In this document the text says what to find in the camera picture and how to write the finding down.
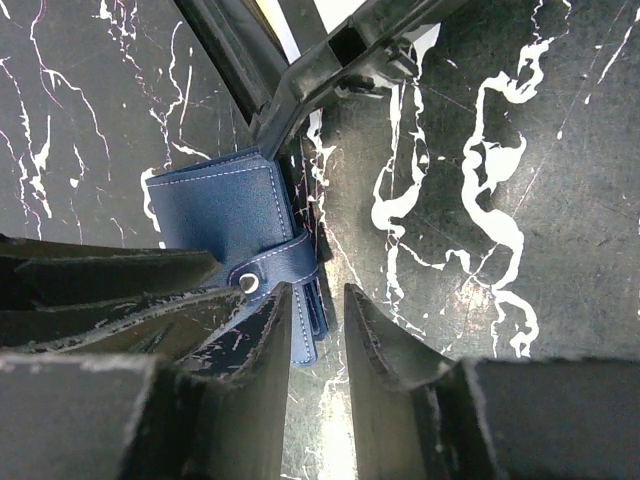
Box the blue card holder wallet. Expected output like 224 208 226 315
146 148 328 366

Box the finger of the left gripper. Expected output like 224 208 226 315
1 235 220 308
1 288 247 358

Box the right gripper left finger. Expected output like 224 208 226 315
1 284 292 479

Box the black card tray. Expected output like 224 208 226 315
177 1 463 159

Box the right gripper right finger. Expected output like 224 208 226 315
344 284 639 479

